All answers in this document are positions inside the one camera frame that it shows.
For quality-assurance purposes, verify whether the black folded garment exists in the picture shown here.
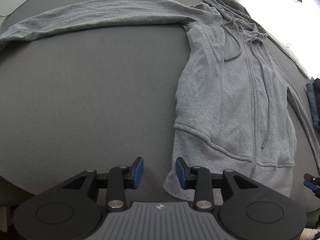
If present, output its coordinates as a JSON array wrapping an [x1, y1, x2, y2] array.
[[313, 78, 320, 108]]

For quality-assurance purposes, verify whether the grey zip hoodie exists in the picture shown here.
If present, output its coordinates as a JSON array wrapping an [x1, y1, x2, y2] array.
[[1, 0, 319, 196]]

